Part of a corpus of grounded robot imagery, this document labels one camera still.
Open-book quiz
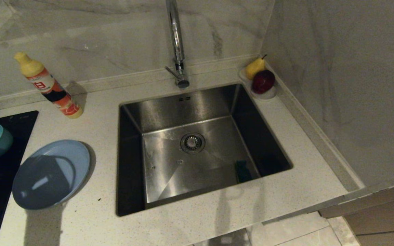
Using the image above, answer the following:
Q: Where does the yellow green sponge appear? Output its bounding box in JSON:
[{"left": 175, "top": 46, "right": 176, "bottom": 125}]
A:
[{"left": 235, "top": 160, "right": 252, "bottom": 183}]

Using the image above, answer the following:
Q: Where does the grey blue plate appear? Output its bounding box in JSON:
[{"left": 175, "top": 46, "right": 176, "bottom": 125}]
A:
[{"left": 12, "top": 139, "right": 91, "bottom": 210}]

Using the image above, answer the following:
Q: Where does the dark red apple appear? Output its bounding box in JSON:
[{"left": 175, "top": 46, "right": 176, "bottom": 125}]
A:
[{"left": 251, "top": 69, "right": 276, "bottom": 94}]

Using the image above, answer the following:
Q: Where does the round metal drain strainer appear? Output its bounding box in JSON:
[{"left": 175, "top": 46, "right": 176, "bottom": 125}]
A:
[{"left": 180, "top": 132, "right": 206, "bottom": 154}]

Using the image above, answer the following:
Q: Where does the black glass cooktop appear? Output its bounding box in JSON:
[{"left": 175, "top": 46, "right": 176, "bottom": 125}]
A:
[{"left": 0, "top": 110, "right": 38, "bottom": 246}]

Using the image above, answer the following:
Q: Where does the chrome faucet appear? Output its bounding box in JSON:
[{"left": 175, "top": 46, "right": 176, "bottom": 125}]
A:
[{"left": 165, "top": 0, "right": 191, "bottom": 89}]

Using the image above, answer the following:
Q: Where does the small white dish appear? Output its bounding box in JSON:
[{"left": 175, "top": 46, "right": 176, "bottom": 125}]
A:
[{"left": 239, "top": 68, "right": 278, "bottom": 100}]

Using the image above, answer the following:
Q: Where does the orange label dish soap bottle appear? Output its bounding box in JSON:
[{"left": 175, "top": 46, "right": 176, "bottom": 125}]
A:
[{"left": 14, "top": 52, "right": 83, "bottom": 119}]

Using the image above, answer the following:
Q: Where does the yellow pear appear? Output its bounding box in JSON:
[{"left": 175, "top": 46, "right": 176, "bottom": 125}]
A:
[{"left": 245, "top": 54, "right": 267, "bottom": 80}]

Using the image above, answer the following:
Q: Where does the stainless steel sink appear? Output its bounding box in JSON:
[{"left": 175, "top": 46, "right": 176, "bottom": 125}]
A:
[{"left": 116, "top": 83, "right": 293, "bottom": 217}]

